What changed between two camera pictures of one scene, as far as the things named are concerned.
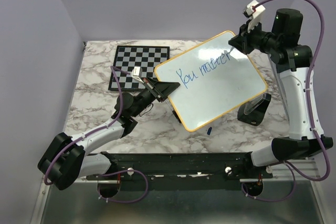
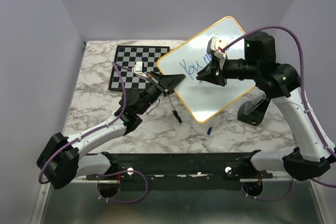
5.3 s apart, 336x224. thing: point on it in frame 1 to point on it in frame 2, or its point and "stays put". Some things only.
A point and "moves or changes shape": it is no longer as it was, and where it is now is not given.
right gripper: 241,41 to 213,73
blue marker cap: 209,130 stays put
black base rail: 217,165 stays put
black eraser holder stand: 253,112 stays put
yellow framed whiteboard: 215,80 moves or changes shape
